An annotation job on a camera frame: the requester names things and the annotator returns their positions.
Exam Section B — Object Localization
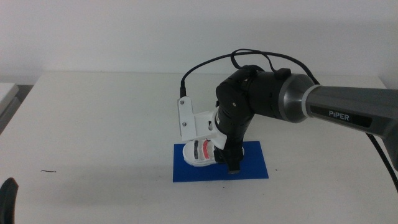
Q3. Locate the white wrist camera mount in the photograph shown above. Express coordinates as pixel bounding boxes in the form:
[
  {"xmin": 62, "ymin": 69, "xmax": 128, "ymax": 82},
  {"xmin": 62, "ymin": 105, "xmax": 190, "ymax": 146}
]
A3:
[{"xmin": 177, "ymin": 96, "xmax": 228, "ymax": 151}]

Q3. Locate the blue rectangular mat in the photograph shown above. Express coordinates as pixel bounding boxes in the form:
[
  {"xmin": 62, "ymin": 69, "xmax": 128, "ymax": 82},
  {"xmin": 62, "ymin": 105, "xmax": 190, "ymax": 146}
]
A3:
[{"xmin": 172, "ymin": 141, "xmax": 269, "ymax": 184}]

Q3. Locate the white toy shoe with stripes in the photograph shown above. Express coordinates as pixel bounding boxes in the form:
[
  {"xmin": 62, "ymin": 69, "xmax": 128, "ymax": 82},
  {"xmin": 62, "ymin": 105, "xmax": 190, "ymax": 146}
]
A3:
[{"xmin": 182, "ymin": 139, "xmax": 245, "ymax": 168}]

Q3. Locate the grey side table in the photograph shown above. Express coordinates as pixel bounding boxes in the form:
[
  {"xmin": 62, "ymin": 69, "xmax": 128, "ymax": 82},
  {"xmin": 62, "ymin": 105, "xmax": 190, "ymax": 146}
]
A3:
[{"xmin": 0, "ymin": 82, "xmax": 21, "ymax": 133}]

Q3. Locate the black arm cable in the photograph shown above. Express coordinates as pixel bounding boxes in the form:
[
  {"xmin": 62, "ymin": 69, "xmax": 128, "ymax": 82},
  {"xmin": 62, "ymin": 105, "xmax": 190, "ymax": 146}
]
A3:
[{"xmin": 365, "ymin": 133, "xmax": 398, "ymax": 194}]

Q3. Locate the black camera cable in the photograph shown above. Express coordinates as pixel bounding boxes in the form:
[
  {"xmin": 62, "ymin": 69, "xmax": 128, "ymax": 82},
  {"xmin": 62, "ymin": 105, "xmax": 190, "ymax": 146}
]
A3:
[{"xmin": 179, "ymin": 48, "xmax": 320, "ymax": 98}]

